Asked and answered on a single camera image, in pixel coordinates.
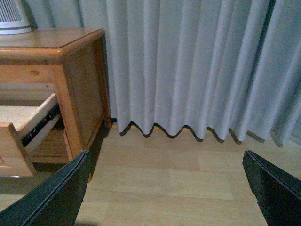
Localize white slatted air purifier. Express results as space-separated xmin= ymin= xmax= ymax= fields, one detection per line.
xmin=0 ymin=0 xmax=32 ymax=35

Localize black drawer slide rail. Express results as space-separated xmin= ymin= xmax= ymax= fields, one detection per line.
xmin=22 ymin=104 xmax=60 ymax=146

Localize wooden nightstand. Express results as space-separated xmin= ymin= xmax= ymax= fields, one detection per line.
xmin=0 ymin=28 xmax=111 ymax=166

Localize wooden nightstand drawer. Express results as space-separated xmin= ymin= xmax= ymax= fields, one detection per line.
xmin=0 ymin=94 xmax=61 ymax=177

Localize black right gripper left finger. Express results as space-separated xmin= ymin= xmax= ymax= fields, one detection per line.
xmin=0 ymin=150 xmax=91 ymax=226

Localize grey-green curtain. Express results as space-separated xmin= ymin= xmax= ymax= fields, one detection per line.
xmin=23 ymin=0 xmax=301 ymax=143

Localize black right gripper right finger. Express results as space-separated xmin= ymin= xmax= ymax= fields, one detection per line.
xmin=242 ymin=150 xmax=301 ymax=226

